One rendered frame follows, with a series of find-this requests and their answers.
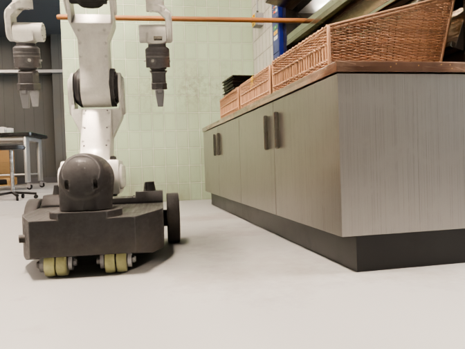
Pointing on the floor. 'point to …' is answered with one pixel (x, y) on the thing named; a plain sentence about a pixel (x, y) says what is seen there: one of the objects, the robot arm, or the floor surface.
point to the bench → (351, 163)
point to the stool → (13, 172)
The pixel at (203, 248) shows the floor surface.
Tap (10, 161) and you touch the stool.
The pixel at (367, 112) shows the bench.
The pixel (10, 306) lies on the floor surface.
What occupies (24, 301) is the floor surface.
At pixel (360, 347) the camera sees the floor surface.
